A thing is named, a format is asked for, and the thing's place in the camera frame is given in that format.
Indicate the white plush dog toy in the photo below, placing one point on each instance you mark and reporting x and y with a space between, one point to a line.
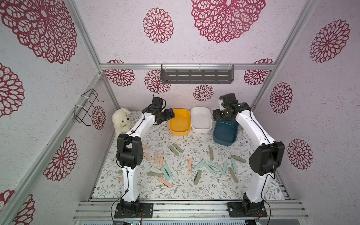
121 121

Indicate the white storage box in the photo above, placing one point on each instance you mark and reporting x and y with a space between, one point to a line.
201 120

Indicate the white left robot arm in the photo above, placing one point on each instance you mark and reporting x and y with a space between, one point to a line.
129 153

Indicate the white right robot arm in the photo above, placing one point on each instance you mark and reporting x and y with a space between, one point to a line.
268 153

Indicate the mint green fruit knife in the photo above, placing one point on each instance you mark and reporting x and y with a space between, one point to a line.
166 175
234 165
210 169
215 166
168 171
197 166
224 169

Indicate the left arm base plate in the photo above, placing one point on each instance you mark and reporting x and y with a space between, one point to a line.
134 210

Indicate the olive green fruit knife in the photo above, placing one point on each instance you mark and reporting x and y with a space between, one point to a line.
174 150
232 173
211 153
197 177
155 174
239 159
178 148

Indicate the black wire wall rack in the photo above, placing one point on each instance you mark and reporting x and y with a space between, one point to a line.
81 111

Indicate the dark teal storage box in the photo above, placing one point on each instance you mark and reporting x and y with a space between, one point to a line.
225 132

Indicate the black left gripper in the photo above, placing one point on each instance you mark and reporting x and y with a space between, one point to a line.
168 116

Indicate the grey wall shelf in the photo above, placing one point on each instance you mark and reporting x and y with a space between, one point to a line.
196 76

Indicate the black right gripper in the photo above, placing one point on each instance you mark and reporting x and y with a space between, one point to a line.
217 115

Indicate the yellow storage box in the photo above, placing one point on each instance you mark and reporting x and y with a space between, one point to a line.
181 124

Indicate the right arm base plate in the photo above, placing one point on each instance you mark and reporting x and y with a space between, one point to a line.
247 209

